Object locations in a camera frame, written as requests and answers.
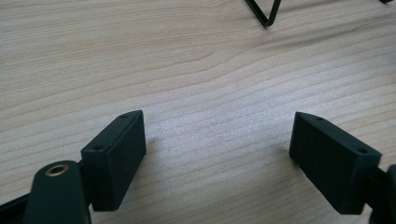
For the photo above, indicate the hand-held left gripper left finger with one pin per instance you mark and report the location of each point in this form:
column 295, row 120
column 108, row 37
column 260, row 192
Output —
column 115, row 161

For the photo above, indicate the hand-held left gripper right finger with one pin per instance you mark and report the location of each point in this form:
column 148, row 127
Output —
column 330, row 165

